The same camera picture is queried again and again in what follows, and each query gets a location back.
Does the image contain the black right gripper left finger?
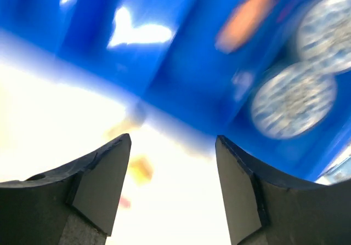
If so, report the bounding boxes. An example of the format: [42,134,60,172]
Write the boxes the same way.
[1,134,132,244]

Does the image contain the blue jar patterned lid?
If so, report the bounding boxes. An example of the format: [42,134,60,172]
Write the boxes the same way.
[296,0,350,74]

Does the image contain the pink clear case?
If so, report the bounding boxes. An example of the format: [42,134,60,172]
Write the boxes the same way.
[118,196,131,209]

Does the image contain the blue jar sideways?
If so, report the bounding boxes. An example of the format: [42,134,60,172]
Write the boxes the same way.
[251,62,337,140]

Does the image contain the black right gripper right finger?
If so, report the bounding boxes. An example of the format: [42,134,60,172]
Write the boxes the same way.
[216,135,350,244]

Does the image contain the yellow eraser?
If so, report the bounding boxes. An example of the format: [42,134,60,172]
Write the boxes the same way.
[128,155,154,185]

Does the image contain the blue compartment tray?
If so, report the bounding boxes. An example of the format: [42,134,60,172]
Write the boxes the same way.
[1,0,350,181]

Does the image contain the orange clear case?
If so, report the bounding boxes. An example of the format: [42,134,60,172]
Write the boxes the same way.
[215,0,275,54]

